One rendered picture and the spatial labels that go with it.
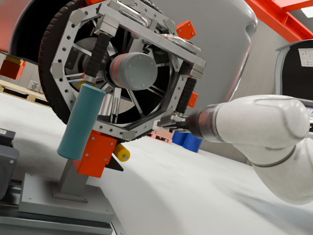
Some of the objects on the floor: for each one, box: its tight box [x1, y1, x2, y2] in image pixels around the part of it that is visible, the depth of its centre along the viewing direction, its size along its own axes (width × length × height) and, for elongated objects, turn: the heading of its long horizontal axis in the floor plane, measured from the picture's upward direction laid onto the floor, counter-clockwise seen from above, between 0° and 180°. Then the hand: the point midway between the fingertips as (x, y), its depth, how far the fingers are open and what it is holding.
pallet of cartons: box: [145, 129, 175, 145], centre depth 749 cm, size 134×97×47 cm
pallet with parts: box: [0, 80, 52, 109], centre depth 553 cm, size 138×96×39 cm
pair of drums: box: [171, 131, 203, 153], centre depth 825 cm, size 68×110×81 cm, turn 127°
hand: (160, 125), depth 77 cm, fingers closed
